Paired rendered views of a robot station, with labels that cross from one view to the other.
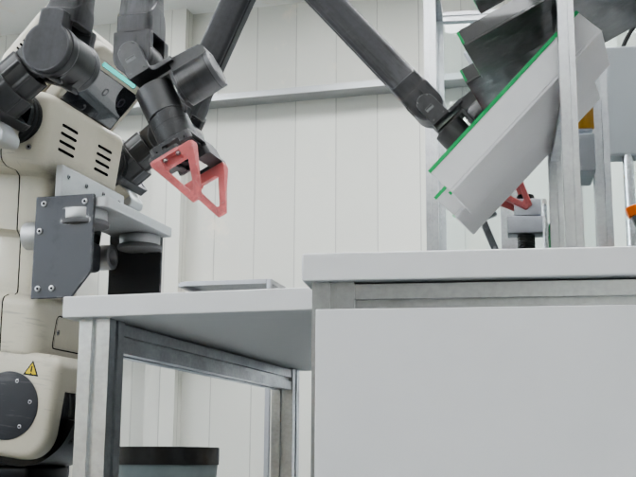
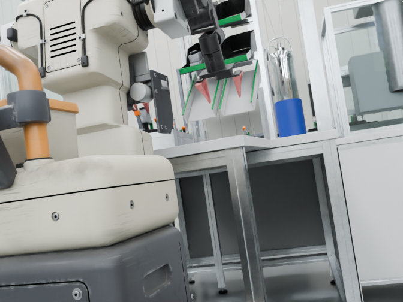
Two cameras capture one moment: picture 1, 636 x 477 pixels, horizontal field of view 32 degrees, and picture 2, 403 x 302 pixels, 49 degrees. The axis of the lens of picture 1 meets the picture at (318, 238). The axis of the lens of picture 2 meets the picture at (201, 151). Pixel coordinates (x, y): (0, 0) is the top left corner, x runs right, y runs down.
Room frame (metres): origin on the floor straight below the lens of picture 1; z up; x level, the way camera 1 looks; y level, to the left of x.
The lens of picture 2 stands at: (1.54, 1.52, 0.76)
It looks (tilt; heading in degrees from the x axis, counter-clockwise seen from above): 4 degrees up; 273
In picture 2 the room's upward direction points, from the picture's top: 8 degrees counter-clockwise
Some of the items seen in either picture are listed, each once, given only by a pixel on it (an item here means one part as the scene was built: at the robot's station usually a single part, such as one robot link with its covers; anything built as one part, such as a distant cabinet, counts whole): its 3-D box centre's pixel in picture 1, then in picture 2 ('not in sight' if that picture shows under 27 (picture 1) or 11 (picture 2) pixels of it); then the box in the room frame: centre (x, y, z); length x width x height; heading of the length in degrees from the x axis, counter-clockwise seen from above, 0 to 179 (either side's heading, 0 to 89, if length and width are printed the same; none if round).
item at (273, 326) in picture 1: (390, 337); (150, 162); (1.82, -0.12, 0.84); 0.90 x 0.70 x 0.03; 164
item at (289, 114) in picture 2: not in sight; (291, 124); (1.15, -1.05, 0.99); 0.16 x 0.16 x 0.27
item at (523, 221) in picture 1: (532, 215); (144, 115); (1.87, -0.37, 1.06); 0.08 x 0.04 x 0.07; 80
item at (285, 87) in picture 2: not in sight; (282, 69); (1.15, -1.05, 1.32); 0.14 x 0.14 x 0.38
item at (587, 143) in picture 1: (582, 115); not in sight; (2.04, -0.50, 1.29); 0.12 x 0.05 x 0.25; 171
